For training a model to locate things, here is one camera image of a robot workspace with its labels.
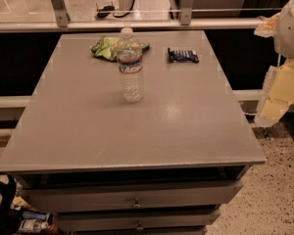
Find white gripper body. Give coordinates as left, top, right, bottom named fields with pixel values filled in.
left=273, top=0, right=294, bottom=60

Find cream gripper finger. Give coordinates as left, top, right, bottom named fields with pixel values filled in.
left=254, top=13, right=280, bottom=38
left=254, top=60, right=294, bottom=127

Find blue rxbar blueberry wrapper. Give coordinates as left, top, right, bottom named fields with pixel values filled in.
left=168, top=48, right=199, bottom=63

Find clear plastic water bottle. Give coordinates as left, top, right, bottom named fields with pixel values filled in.
left=117, top=27, right=143, bottom=103

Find grey drawer cabinet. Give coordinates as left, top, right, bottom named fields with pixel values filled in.
left=0, top=30, right=266, bottom=235

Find green chip bag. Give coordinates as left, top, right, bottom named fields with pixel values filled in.
left=91, top=36, right=150, bottom=62

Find black object behind glass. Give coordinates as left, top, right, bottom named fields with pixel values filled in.
left=96, top=4, right=115, bottom=19

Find upper drawer round knob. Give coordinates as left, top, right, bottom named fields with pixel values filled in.
left=131, top=198, right=142, bottom=210

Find drawer round knob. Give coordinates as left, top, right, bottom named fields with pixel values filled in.
left=135, top=223, right=144, bottom=231
left=131, top=198, right=142, bottom=210

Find lower drawer round knob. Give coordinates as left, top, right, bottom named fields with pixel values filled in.
left=135, top=223, right=144, bottom=231

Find clutter items on floor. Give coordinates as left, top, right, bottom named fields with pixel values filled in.
left=13, top=197, right=62, bottom=235

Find black bag on floor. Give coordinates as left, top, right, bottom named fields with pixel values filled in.
left=0, top=175, right=21, bottom=235

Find metal railing frame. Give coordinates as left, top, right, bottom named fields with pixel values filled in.
left=0, top=0, right=294, bottom=34

